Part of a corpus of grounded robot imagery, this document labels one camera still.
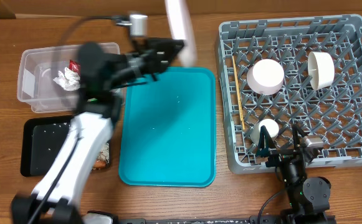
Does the white cup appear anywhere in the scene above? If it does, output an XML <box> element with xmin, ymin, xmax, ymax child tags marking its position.
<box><xmin>250</xmin><ymin>119</ymin><xmax>279</xmax><ymax>144</ymax></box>

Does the white paper ball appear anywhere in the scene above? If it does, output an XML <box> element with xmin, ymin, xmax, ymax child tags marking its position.
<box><xmin>54</xmin><ymin>67</ymin><xmax>80</xmax><ymax>91</ymax></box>

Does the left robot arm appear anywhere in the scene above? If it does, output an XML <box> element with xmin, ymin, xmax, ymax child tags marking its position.
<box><xmin>11</xmin><ymin>38</ymin><xmax>185</xmax><ymax>223</ymax></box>

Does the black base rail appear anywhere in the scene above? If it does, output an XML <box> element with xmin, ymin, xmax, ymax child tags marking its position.
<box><xmin>83</xmin><ymin>211</ymin><xmax>337</xmax><ymax>224</ymax></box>

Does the large white plate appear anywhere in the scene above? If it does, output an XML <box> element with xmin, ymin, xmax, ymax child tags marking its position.
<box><xmin>165</xmin><ymin>0</ymin><xmax>197</xmax><ymax>67</ymax></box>

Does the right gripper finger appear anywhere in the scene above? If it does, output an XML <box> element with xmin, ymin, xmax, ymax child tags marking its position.
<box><xmin>256</xmin><ymin>126</ymin><xmax>276</xmax><ymax>156</ymax></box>
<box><xmin>292</xmin><ymin>123</ymin><xmax>308</xmax><ymax>148</ymax></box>

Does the orange carrot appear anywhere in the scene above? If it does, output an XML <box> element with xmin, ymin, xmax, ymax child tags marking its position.
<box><xmin>93</xmin><ymin>160</ymin><xmax>107</xmax><ymax>170</ymax></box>

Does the clear plastic storage bin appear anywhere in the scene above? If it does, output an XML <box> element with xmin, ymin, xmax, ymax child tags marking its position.
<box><xmin>17</xmin><ymin>42</ymin><xmax>128</xmax><ymax>113</ymax></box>

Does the red snack wrapper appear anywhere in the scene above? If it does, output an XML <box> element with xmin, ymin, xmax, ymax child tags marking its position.
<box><xmin>69</xmin><ymin>60</ymin><xmax>80</xmax><ymax>75</ymax></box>

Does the white bowl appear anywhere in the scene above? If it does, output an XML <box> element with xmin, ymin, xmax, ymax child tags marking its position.
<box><xmin>308</xmin><ymin>52</ymin><xmax>335</xmax><ymax>90</ymax></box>

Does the teal serving tray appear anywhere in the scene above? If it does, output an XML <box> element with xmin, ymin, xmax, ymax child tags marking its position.
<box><xmin>118</xmin><ymin>67</ymin><xmax>216</xmax><ymax>187</ymax></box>

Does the pink-white bowl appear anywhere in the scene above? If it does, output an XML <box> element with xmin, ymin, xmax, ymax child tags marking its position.
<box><xmin>247</xmin><ymin>59</ymin><xmax>284</xmax><ymax>95</ymax></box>

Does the black rectangular tray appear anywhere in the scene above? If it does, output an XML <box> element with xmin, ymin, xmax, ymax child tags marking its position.
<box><xmin>20</xmin><ymin>115</ymin><xmax>112</xmax><ymax>177</ymax></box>

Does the grey dishwasher rack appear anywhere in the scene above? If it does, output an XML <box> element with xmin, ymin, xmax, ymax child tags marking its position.
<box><xmin>216</xmin><ymin>14</ymin><xmax>362</xmax><ymax>174</ymax></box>

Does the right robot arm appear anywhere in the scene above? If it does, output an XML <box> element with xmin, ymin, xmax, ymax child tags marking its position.
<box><xmin>249</xmin><ymin>123</ymin><xmax>336</xmax><ymax>224</ymax></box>

